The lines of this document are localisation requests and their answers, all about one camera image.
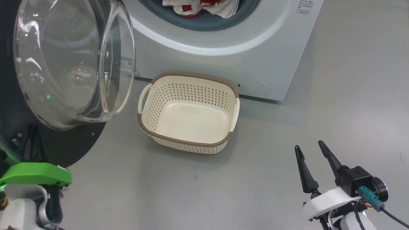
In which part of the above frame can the cream perforated laundry basket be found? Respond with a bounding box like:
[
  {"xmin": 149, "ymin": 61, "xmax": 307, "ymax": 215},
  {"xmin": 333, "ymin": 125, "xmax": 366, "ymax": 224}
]
[{"xmin": 137, "ymin": 72, "xmax": 240, "ymax": 155}]

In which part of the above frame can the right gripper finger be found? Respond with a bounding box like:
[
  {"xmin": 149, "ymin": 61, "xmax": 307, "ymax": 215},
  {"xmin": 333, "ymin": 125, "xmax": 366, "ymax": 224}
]
[
  {"xmin": 295, "ymin": 145, "xmax": 319, "ymax": 194},
  {"xmin": 318, "ymin": 141, "xmax": 343, "ymax": 188}
]

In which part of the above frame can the red jersey with number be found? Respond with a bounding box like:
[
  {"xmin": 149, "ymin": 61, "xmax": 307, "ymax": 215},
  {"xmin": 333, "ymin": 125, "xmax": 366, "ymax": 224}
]
[{"xmin": 162, "ymin": 0, "xmax": 205, "ymax": 19}]

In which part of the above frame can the blue energy label sticker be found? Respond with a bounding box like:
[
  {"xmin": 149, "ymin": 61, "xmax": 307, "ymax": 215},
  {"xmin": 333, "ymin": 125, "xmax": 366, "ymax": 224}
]
[{"xmin": 121, "ymin": 57, "xmax": 141, "ymax": 77}]

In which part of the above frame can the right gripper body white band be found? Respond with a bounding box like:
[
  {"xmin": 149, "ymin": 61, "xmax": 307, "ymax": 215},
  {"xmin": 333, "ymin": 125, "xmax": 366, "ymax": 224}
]
[{"xmin": 302, "ymin": 188, "xmax": 366, "ymax": 230}]

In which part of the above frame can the glass washing machine door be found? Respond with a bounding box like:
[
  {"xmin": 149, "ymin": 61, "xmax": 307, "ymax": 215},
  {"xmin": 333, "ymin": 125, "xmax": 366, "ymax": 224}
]
[{"xmin": 0, "ymin": 0, "xmax": 136, "ymax": 168}]

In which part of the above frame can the right camera cable teal plug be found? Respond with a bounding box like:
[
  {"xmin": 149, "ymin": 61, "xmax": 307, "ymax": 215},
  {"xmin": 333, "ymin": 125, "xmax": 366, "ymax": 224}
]
[{"xmin": 358, "ymin": 186, "xmax": 409, "ymax": 229}]

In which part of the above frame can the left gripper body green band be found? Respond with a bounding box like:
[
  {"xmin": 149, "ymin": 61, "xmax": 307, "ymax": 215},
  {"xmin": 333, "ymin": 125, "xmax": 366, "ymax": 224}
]
[{"xmin": 0, "ymin": 162, "xmax": 72, "ymax": 224}]

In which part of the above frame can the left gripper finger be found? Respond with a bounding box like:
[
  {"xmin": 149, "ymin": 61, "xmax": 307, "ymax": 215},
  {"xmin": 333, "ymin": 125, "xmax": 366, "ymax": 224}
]
[
  {"xmin": 32, "ymin": 123, "xmax": 42, "ymax": 163},
  {"xmin": 22, "ymin": 123, "xmax": 33, "ymax": 163}
]

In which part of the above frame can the white front-load washing machine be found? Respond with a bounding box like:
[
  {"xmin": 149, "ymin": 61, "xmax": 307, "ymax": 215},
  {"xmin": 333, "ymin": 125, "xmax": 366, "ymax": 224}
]
[{"xmin": 123, "ymin": 0, "xmax": 324, "ymax": 102}]

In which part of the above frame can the printed text notice sticker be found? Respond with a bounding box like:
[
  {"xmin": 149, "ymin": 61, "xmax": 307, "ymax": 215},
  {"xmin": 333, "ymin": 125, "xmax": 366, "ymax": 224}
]
[{"xmin": 296, "ymin": 0, "xmax": 313, "ymax": 15}]

